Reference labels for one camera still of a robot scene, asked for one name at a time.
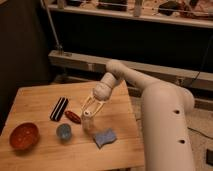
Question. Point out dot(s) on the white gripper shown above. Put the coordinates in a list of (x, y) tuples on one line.
[(101, 92)]

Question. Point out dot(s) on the small white bottle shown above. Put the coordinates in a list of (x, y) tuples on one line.
[(87, 120)]

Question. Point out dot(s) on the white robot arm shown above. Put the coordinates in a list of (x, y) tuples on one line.
[(163, 105)]

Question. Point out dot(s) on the dark red oval object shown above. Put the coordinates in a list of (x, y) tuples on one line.
[(73, 117)]

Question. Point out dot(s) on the black white striped block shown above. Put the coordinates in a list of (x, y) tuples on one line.
[(59, 108)]

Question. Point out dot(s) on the blue cup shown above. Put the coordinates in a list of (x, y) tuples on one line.
[(63, 131)]

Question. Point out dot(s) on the orange bowl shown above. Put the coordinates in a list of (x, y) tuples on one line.
[(24, 136)]

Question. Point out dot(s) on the black box on floor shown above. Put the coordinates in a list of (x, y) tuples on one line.
[(209, 157)]

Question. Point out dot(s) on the cluttered wooden shelf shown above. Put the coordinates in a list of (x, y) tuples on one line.
[(194, 13)]

